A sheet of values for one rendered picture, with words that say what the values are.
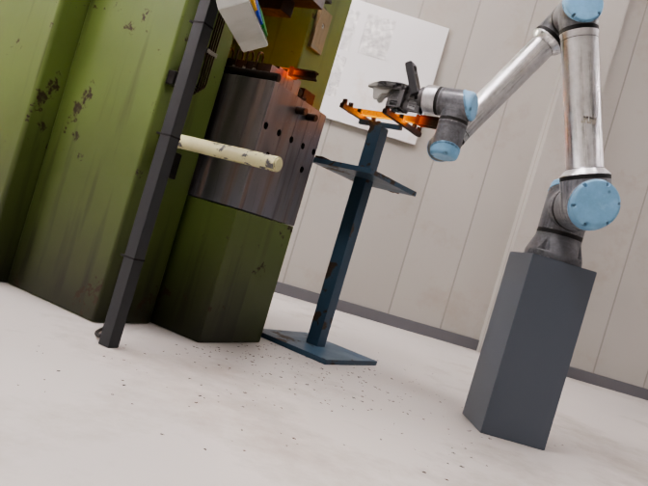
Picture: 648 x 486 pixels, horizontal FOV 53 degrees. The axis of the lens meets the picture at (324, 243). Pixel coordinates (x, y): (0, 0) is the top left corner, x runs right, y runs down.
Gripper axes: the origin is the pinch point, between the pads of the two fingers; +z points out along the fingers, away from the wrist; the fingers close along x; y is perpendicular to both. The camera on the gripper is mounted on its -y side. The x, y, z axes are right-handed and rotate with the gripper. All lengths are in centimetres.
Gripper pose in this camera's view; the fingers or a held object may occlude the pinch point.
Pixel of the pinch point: (372, 84)
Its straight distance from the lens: 223.6
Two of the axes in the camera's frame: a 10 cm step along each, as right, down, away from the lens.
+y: -2.8, 9.6, 0.0
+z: -8.4, -2.5, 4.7
